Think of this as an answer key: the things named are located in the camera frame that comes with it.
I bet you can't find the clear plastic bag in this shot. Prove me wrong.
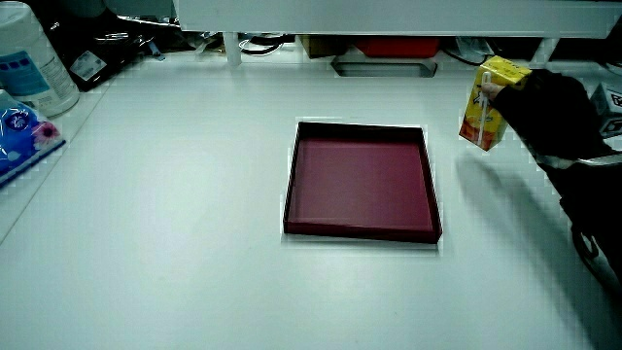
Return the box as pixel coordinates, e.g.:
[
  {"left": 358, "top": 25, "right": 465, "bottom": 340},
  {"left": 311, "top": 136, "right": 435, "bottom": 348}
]
[{"left": 454, "top": 37, "right": 496, "bottom": 65}]

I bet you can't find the black cable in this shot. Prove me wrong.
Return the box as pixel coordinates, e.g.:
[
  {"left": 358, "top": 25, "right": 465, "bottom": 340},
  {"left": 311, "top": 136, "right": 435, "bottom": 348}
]
[{"left": 237, "top": 33, "right": 295, "bottom": 55}]

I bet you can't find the black bag with white label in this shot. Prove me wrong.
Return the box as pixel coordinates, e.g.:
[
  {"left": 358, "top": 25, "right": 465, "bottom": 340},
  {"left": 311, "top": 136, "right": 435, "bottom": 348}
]
[{"left": 29, "top": 0, "right": 161, "bottom": 92}]

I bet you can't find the white shelf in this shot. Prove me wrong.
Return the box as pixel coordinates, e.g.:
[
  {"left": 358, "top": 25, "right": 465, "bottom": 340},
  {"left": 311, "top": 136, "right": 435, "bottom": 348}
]
[{"left": 173, "top": 0, "right": 622, "bottom": 68}]

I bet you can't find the person's right hand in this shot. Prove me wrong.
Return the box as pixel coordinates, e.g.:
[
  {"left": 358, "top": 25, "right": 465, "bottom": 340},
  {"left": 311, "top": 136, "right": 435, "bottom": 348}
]
[{"left": 480, "top": 68, "right": 622, "bottom": 162}]

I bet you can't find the yellow ice redtea carton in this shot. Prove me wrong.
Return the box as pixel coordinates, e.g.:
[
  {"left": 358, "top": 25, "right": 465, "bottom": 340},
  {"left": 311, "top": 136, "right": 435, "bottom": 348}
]
[{"left": 458, "top": 54, "right": 533, "bottom": 153}]

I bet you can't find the red box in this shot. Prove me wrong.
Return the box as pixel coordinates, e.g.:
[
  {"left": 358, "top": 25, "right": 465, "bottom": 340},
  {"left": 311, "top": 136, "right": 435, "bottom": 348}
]
[{"left": 354, "top": 37, "right": 441, "bottom": 59}]

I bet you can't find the blue tissue pack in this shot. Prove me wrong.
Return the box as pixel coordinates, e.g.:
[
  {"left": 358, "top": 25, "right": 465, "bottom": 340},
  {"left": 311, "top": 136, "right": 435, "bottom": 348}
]
[{"left": 0, "top": 89, "right": 67, "bottom": 189}]

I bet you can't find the brown cardboard box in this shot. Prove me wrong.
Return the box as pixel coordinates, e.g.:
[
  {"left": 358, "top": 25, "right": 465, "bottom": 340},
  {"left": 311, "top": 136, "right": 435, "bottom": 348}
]
[{"left": 299, "top": 34, "right": 350, "bottom": 60}]

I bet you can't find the dark red square tray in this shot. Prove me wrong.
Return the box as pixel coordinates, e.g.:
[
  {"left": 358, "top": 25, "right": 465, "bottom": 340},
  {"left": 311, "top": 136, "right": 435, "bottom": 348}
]
[{"left": 283, "top": 121, "right": 443, "bottom": 245}]

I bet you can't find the white wet wipes canister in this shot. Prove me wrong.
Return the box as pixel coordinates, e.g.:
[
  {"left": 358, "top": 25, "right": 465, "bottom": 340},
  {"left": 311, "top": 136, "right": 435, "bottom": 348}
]
[{"left": 0, "top": 0, "right": 81, "bottom": 118}]

